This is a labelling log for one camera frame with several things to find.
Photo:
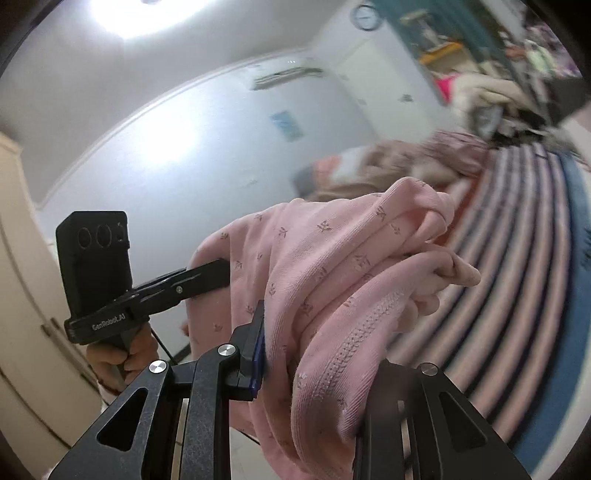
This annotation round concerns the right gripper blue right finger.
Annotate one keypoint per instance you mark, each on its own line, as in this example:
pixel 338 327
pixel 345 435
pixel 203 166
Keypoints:
pixel 417 421

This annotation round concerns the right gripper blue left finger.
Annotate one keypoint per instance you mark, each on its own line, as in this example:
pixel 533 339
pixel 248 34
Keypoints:
pixel 185 406

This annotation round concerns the pink dotted pajama top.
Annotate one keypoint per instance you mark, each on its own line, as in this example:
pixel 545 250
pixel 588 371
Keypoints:
pixel 337 280

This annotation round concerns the white bedroom door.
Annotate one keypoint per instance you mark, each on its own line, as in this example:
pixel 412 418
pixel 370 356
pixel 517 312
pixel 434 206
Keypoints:
pixel 396 105

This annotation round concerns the person's left hand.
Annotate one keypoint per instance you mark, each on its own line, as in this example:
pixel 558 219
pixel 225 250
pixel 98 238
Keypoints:
pixel 115 368

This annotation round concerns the cream wardrobe door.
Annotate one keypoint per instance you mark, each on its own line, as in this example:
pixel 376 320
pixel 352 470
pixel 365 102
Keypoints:
pixel 48 394

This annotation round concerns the striped fleece bed blanket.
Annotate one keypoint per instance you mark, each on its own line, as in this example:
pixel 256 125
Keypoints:
pixel 516 344

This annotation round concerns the pink beige crumpled duvet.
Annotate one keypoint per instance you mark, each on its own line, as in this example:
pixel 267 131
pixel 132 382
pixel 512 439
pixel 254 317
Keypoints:
pixel 370 169

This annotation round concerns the shiny pink pillow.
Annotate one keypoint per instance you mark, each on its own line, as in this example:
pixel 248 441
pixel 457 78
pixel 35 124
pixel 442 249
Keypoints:
pixel 464 153

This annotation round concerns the round ceiling lamp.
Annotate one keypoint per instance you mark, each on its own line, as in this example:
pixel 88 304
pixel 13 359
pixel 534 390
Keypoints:
pixel 137 19

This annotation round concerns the cream blanket pile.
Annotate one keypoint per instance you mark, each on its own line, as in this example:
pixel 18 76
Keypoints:
pixel 472 92

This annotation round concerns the yellow white small shelf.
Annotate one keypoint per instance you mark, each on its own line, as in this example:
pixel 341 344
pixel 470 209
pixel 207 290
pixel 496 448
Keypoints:
pixel 446 55

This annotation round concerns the dark tall bookshelf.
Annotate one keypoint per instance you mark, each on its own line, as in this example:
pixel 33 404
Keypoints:
pixel 552 75

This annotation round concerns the teal window curtain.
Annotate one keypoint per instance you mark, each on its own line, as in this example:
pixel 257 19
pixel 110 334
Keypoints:
pixel 426 24

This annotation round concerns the small blue wall poster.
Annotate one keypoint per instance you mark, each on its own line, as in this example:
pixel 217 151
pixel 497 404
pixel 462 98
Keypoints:
pixel 287 126

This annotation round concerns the white wall air conditioner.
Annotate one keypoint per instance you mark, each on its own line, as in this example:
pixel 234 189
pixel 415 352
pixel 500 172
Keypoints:
pixel 280 77

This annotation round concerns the round black wall clock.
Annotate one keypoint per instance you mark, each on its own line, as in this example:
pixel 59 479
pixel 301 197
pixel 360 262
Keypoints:
pixel 366 17

